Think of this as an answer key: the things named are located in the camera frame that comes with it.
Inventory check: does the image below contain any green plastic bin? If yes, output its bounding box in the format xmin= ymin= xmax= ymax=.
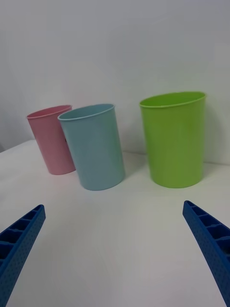
xmin=139 ymin=91 xmax=207 ymax=189

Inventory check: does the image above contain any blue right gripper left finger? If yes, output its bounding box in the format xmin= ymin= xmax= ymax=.
xmin=0 ymin=204 xmax=46 ymax=307

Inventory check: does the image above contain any pink plastic bin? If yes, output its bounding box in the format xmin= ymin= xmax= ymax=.
xmin=26 ymin=104 xmax=77 ymax=176

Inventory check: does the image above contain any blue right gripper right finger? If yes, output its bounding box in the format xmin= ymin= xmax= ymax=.
xmin=182 ymin=200 xmax=230 ymax=307

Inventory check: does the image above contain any pale blue plastic bin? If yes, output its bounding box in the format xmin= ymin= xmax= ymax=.
xmin=57 ymin=103 xmax=126 ymax=191

